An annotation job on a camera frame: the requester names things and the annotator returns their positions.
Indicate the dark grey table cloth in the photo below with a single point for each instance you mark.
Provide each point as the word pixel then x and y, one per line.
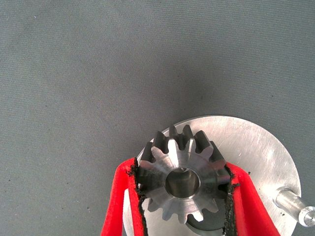
pixel 73 73

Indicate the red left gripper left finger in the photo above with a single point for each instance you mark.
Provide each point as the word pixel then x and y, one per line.
pixel 115 196

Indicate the small steel planetary gear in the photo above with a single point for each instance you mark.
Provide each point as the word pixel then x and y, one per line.
pixel 157 169

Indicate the round metal carrier plate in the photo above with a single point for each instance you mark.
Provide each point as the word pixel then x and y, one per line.
pixel 258 147

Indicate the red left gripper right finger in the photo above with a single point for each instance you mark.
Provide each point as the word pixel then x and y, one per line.
pixel 253 209

